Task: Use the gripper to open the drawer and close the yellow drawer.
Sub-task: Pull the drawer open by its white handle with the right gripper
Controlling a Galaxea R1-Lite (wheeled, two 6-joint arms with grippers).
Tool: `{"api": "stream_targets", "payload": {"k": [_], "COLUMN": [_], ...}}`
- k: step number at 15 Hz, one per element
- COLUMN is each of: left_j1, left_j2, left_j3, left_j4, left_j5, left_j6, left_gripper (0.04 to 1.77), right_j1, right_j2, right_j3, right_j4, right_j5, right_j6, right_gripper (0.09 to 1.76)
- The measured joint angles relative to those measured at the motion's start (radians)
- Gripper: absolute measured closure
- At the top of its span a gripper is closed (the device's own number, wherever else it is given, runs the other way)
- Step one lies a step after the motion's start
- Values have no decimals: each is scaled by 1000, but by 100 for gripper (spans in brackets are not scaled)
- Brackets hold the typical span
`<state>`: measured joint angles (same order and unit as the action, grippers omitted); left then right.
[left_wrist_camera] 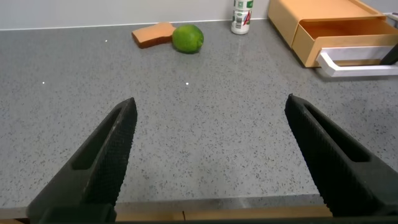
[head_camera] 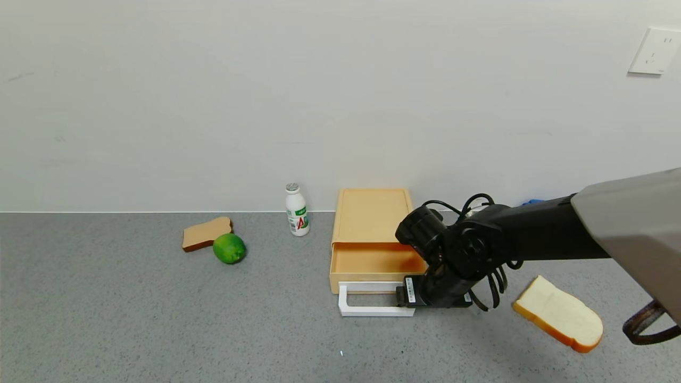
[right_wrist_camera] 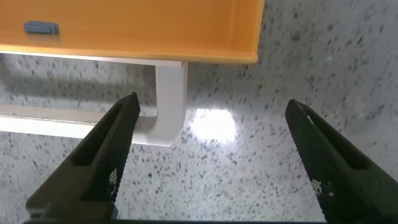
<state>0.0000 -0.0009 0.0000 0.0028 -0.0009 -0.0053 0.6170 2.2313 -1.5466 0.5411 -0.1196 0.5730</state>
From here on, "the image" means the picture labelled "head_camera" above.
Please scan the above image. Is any yellow drawer cabinet case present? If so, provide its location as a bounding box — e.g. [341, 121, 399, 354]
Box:
[331, 188, 414, 251]

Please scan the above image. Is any black cable bundle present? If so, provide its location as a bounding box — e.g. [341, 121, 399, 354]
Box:
[423, 193, 525, 312]

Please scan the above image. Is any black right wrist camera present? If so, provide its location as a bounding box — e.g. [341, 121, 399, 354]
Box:
[395, 206, 447, 261]

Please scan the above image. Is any white wall socket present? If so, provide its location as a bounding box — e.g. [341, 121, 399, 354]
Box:
[628, 28, 681, 76]

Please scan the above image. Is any yellow drawer with white handle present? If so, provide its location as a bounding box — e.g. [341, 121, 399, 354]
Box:
[329, 243, 429, 317]

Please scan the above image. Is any white milk drink bottle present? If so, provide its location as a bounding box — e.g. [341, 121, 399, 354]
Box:
[285, 183, 310, 237]

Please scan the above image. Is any brown strap loop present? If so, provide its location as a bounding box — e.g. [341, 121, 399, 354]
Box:
[622, 299, 681, 346]

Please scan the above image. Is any brown toast slice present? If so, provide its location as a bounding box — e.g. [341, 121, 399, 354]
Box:
[182, 217, 234, 253]

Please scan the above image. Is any white bread slice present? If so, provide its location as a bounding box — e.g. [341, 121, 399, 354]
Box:
[512, 275, 604, 354]

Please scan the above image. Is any green lime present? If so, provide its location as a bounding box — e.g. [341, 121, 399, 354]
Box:
[213, 233, 247, 264]

